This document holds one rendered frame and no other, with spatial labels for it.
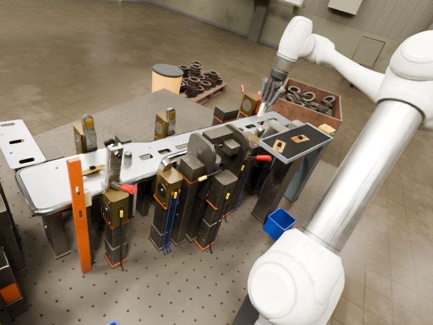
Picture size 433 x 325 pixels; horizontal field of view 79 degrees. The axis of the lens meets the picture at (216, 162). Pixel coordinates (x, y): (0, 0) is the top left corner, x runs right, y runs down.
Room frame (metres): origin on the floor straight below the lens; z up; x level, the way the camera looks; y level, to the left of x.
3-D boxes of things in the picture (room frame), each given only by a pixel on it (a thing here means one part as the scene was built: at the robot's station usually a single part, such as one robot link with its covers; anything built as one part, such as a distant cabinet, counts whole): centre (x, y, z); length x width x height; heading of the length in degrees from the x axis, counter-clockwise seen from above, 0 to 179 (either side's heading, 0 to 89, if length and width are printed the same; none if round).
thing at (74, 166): (0.47, 0.33, 0.95); 0.03 x 0.01 x 0.50; 142
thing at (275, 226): (0.90, -0.37, 0.74); 0.11 x 0.10 x 0.09; 142
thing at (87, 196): (0.50, 0.34, 0.88); 0.04 x 0.04 x 0.37; 52
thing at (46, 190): (1.03, 0.10, 1.00); 1.38 x 0.22 x 0.02; 142
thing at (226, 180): (0.71, -0.06, 0.89); 0.09 x 0.08 x 0.38; 52
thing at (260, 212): (0.98, -0.30, 0.92); 0.10 x 0.08 x 0.45; 142
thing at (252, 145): (0.95, -0.12, 0.90); 0.05 x 0.05 x 0.40; 52
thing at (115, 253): (0.53, 0.25, 0.87); 0.10 x 0.07 x 0.35; 52
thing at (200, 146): (0.80, 0.01, 0.94); 0.18 x 0.13 x 0.49; 142
